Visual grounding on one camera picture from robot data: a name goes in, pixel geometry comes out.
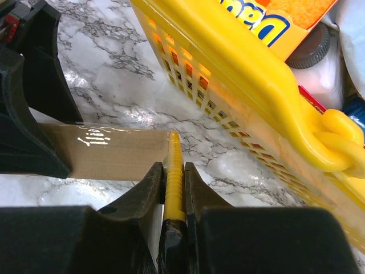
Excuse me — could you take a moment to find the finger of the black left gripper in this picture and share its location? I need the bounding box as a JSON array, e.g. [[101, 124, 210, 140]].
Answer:
[[1, 49, 71, 179]]

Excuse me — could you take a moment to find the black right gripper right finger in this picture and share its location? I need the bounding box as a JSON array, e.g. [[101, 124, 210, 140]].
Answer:
[[185, 162, 359, 273]]

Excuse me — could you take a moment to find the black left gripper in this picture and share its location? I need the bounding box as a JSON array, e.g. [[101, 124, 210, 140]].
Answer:
[[1, 1, 83, 123]]

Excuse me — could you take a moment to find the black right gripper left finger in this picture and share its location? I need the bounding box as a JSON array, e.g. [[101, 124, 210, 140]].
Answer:
[[1, 162, 164, 273]]

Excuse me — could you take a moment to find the yellow utility knife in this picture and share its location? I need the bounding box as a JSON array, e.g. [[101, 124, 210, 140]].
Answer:
[[158, 131, 189, 273]]

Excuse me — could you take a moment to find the brown cardboard express box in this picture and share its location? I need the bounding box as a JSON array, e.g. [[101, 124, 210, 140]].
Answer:
[[41, 123, 169, 181]]

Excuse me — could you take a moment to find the orange snack box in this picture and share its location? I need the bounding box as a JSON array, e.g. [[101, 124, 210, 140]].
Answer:
[[219, 0, 337, 61]]

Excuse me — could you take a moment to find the yellow plastic shopping basket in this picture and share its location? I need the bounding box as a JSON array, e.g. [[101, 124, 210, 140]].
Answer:
[[131, 1, 364, 251]]

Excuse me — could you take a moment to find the white jar grey lid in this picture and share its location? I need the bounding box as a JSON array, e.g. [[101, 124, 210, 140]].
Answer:
[[286, 23, 344, 110]]

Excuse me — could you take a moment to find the light blue snack pouch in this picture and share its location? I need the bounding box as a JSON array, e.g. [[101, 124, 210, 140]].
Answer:
[[322, 1, 364, 98]]

